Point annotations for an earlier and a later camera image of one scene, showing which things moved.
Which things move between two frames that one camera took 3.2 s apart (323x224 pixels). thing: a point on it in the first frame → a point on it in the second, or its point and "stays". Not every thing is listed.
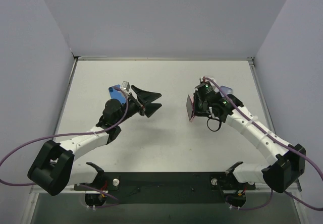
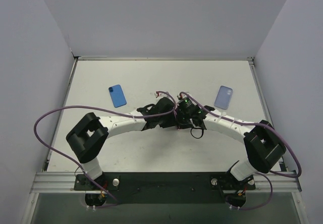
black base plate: [169, 187] stays
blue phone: [116, 94] stays
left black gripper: [139, 105] → [169, 119]
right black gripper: [191, 108] → [183, 119]
